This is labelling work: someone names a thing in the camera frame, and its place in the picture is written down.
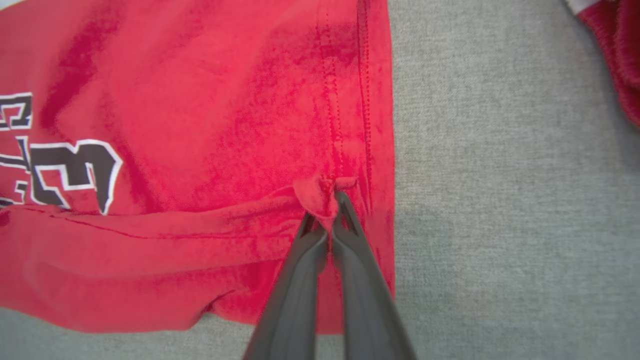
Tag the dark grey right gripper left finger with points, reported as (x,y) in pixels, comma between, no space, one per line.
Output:
(295,300)

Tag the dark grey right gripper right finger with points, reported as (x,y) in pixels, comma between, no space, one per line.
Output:
(365,300)

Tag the red basketball jersey with number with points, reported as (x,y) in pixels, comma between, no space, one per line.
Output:
(200,100)

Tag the red and white shorts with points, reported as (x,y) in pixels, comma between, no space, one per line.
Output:
(620,50)

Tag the grey fabric sofa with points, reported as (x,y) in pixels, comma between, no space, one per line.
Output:
(500,200)

